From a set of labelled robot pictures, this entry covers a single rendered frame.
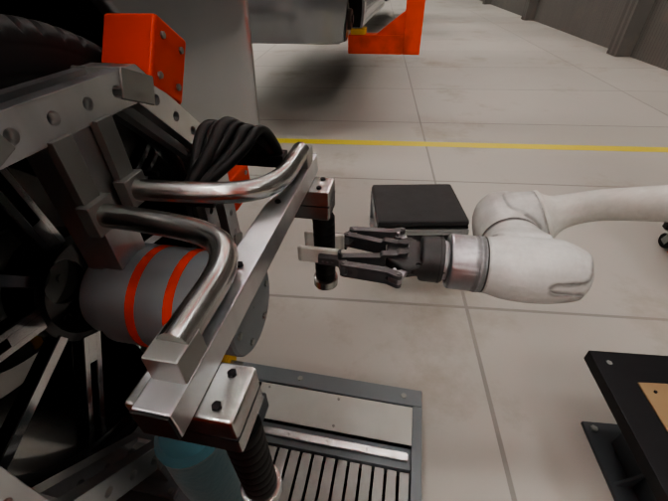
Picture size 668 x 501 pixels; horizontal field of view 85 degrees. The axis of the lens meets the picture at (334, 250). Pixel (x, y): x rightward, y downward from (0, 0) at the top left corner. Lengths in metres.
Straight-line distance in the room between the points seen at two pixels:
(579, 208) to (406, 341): 0.97
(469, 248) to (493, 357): 1.05
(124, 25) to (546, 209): 0.68
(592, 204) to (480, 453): 0.89
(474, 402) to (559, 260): 0.93
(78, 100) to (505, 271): 0.56
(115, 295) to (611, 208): 0.74
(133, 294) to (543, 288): 0.55
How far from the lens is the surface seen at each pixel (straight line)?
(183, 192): 0.45
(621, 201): 0.74
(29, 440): 0.74
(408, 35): 3.95
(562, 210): 0.74
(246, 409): 0.32
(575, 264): 0.62
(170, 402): 0.28
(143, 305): 0.49
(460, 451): 1.36
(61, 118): 0.44
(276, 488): 0.47
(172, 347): 0.28
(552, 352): 1.71
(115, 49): 0.59
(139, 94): 0.52
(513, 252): 0.59
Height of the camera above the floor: 1.21
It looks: 38 degrees down
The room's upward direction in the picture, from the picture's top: 1 degrees counter-clockwise
